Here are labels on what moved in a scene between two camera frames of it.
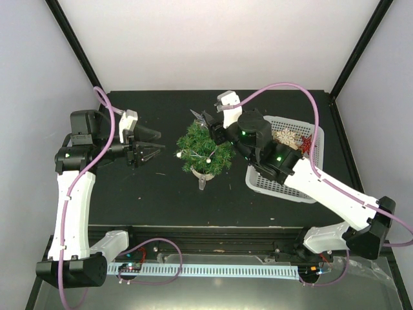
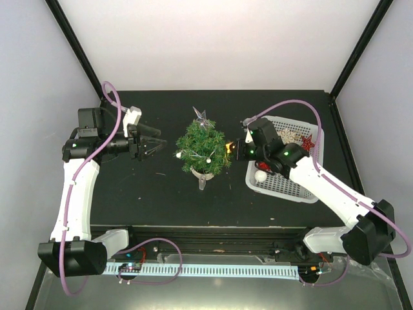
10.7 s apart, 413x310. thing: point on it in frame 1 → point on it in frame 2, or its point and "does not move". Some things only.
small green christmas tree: [200, 154] does not move
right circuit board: [309, 270] does not move
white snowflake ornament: [287, 137] does not move
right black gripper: [215, 130] → [239, 155]
